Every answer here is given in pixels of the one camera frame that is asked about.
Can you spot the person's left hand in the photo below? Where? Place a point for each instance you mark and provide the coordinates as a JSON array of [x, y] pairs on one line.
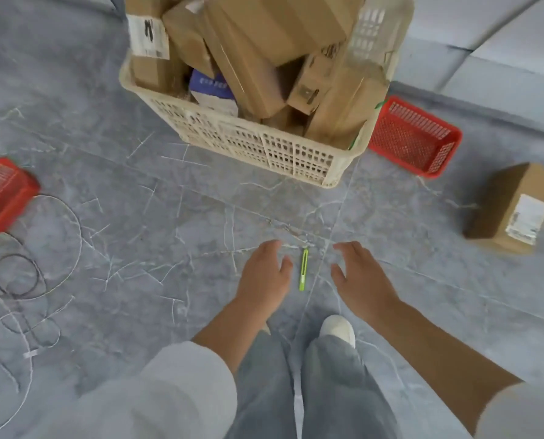
[[259, 281]]

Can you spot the person's right hand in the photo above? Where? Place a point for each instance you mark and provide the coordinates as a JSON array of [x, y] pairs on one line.
[[366, 283]]

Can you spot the person's right thumb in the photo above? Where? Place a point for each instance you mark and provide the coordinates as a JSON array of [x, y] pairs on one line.
[[337, 276]]

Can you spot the person's left thumb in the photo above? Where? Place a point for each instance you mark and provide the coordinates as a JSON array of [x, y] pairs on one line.
[[286, 268]]

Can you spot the person's left forearm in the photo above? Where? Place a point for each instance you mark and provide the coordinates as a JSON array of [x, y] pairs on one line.
[[235, 331]]

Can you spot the person's right forearm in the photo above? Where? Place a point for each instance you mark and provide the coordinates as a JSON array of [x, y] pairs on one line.
[[436, 356]]

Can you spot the green utility knife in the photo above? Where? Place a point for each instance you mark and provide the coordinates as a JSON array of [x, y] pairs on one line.
[[303, 269]]

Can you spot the person's white shoe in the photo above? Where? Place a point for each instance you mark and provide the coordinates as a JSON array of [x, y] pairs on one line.
[[338, 329]]

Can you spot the person's grey jeans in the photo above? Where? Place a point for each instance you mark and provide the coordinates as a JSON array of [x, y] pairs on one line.
[[336, 393]]

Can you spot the cream plastic lattice basket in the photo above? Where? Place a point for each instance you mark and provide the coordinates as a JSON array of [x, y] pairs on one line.
[[263, 141]]

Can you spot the red plastic mesh basket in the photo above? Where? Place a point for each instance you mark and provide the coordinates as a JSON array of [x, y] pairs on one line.
[[414, 137], [2, 196]]

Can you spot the person's left white sleeve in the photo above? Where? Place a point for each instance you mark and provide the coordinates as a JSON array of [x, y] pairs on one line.
[[162, 397]]

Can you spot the person's white sleeve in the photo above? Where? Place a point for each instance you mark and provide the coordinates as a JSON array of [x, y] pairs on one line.
[[523, 413], [162, 397]]

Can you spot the cardboard box with white label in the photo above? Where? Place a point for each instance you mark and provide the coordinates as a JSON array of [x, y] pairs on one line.
[[512, 210]]

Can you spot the blue and white packet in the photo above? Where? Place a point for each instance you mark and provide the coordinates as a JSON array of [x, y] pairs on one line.
[[212, 89]]

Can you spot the pile of cardboard boxes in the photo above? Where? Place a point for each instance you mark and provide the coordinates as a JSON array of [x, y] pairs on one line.
[[263, 54]]

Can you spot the person's right white sleeve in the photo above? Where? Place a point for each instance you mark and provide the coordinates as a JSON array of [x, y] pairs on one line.
[[523, 413]]

